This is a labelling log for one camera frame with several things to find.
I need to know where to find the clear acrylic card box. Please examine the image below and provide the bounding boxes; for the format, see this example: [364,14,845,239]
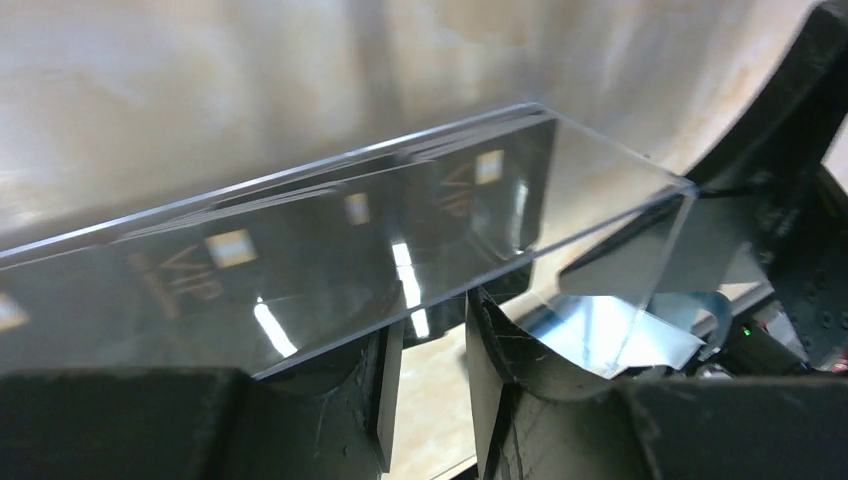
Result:
[1,104,693,378]

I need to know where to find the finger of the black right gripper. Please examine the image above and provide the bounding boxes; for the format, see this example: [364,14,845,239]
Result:
[558,1,847,303]

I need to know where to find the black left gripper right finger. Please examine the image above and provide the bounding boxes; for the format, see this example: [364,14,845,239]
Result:
[466,288,636,479]

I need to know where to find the blue leather card holder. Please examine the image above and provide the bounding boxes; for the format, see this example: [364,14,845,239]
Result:
[517,291,733,379]

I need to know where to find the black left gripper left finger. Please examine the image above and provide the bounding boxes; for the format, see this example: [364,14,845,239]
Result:
[225,322,404,479]

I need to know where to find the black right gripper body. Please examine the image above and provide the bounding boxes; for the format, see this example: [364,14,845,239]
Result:
[718,167,847,376]

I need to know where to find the black credit cards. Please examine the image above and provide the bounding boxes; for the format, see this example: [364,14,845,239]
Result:
[1,112,559,373]

